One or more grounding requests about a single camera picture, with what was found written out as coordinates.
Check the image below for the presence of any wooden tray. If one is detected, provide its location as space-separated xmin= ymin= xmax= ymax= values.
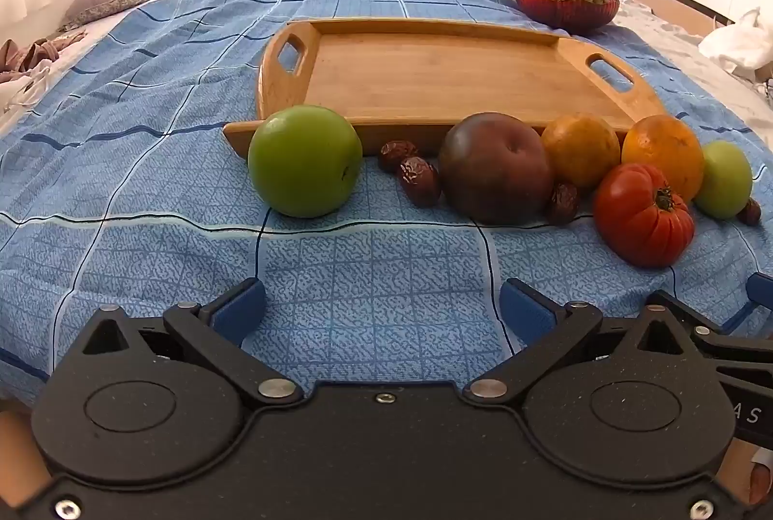
xmin=222 ymin=17 xmax=667 ymax=159

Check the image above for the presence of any red ribbed tomato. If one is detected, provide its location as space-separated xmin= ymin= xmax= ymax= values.
xmin=593 ymin=163 xmax=697 ymax=269

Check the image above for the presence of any blue checked blanket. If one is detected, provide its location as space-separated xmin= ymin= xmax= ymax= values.
xmin=0 ymin=0 xmax=773 ymax=412

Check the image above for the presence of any orange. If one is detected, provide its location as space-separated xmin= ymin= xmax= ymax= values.
xmin=540 ymin=113 xmax=622 ymax=193
xmin=621 ymin=115 xmax=705 ymax=204

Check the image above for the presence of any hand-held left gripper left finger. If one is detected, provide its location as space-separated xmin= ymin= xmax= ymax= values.
xmin=72 ymin=277 xmax=304 ymax=407

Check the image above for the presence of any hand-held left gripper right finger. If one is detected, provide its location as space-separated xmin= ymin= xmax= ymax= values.
xmin=462 ymin=277 xmax=716 ymax=406

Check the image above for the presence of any person's right hand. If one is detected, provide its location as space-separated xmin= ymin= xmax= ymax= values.
xmin=720 ymin=443 xmax=773 ymax=506

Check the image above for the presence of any red glass bowl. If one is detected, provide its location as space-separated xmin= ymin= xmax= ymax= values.
xmin=513 ymin=0 xmax=622 ymax=36

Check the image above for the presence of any brown crumpled cloth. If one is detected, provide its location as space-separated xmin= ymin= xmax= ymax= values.
xmin=0 ymin=29 xmax=88 ymax=86

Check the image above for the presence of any dark red apple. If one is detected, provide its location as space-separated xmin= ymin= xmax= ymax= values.
xmin=438 ymin=112 xmax=557 ymax=226

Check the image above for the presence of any white crumpled cloth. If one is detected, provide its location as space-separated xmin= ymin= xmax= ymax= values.
xmin=699 ymin=6 xmax=773 ymax=75

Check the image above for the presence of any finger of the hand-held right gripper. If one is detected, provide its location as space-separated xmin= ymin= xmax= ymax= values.
xmin=745 ymin=272 xmax=773 ymax=312
xmin=646 ymin=289 xmax=773 ymax=376

